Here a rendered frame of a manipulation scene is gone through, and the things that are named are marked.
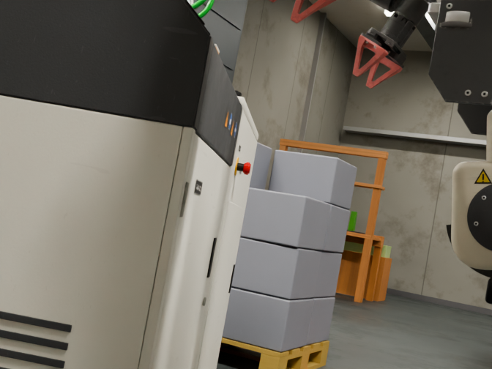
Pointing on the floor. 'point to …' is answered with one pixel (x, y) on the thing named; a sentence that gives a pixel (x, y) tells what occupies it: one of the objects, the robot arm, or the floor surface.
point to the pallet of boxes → (289, 258)
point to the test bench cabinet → (86, 234)
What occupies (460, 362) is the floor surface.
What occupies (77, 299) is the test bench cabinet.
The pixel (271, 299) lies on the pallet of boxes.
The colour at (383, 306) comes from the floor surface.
